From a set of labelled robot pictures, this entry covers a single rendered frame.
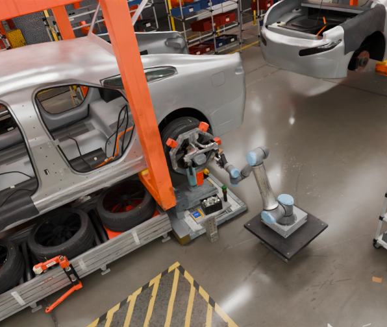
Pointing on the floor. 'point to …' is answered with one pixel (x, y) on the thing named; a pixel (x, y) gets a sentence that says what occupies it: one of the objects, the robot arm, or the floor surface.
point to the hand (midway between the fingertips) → (216, 156)
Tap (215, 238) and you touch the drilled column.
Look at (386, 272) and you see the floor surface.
